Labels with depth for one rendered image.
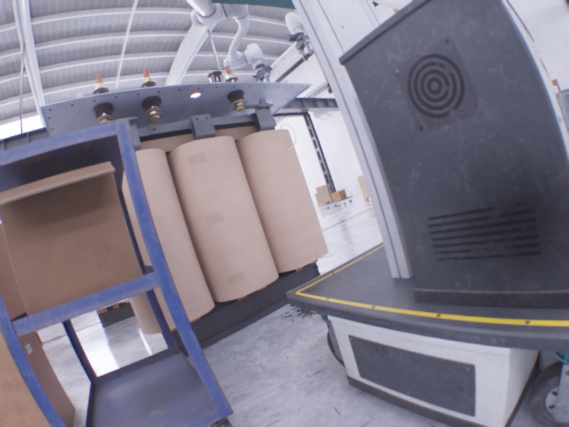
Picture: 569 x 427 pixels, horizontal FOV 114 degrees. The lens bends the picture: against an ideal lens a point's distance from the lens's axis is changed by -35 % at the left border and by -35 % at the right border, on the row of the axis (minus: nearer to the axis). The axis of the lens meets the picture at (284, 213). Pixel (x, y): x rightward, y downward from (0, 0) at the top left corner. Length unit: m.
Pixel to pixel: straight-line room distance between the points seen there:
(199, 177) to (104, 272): 0.96
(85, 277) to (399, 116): 0.71
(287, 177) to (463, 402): 1.53
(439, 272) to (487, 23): 0.42
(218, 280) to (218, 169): 0.59
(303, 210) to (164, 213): 0.86
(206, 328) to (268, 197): 0.84
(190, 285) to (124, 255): 0.78
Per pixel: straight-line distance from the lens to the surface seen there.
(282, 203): 1.72
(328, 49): 0.79
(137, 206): 0.67
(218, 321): 1.64
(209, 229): 1.50
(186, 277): 1.42
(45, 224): 0.70
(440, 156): 0.49
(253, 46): 2.21
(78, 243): 0.69
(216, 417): 0.80
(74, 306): 0.67
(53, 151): 0.73
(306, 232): 1.78
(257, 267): 1.57
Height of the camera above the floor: 0.59
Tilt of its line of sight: 1 degrees down
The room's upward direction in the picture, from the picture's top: 18 degrees counter-clockwise
